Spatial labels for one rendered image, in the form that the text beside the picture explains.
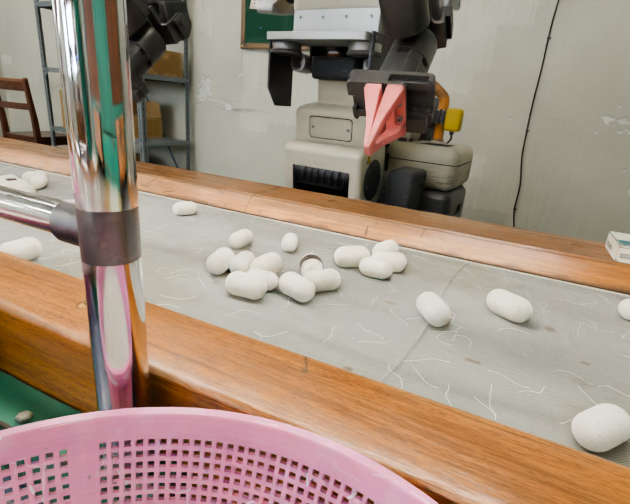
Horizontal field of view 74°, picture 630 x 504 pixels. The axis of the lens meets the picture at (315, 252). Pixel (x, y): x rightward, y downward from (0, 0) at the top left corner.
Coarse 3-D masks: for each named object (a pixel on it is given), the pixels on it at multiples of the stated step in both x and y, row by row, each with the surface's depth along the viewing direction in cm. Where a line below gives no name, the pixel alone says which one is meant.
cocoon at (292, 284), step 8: (288, 272) 35; (280, 280) 35; (288, 280) 34; (296, 280) 34; (304, 280) 34; (280, 288) 35; (288, 288) 34; (296, 288) 34; (304, 288) 33; (312, 288) 34; (296, 296) 34; (304, 296) 34; (312, 296) 34
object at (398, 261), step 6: (378, 252) 42; (384, 252) 42; (390, 252) 42; (396, 252) 42; (378, 258) 42; (384, 258) 42; (390, 258) 42; (396, 258) 42; (402, 258) 42; (396, 264) 42; (402, 264) 42; (396, 270) 42; (402, 270) 42
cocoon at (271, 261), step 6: (270, 252) 39; (258, 258) 37; (264, 258) 38; (270, 258) 38; (276, 258) 39; (252, 264) 37; (258, 264) 37; (264, 264) 37; (270, 264) 38; (276, 264) 38; (282, 264) 39; (270, 270) 38; (276, 270) 38
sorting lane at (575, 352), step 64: (64, 192) 63; (64, 256) 40; (192, 256) 42; (256, 256) 44; (320, 256) 45; (256, 320) 31; (320, 320) 32; (384, 320) 33; (576, 320) 36; (448, 384) 26; (512, 384) 26; (576, 384) 27; (576, 448) 21
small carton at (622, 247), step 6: (612, 234) 47; (618, 234) 47; (624, 234) 48; (612, 240) 47; (618, 240) 45; (624, 240) 45; (606, 246) 48; (612, 246) 46; (618, 246) 44; (624, 246) 43; (612, 252) 46; (618, 252) 44; (624, 252) 44; (618, 258) 44; (624, 258) 44
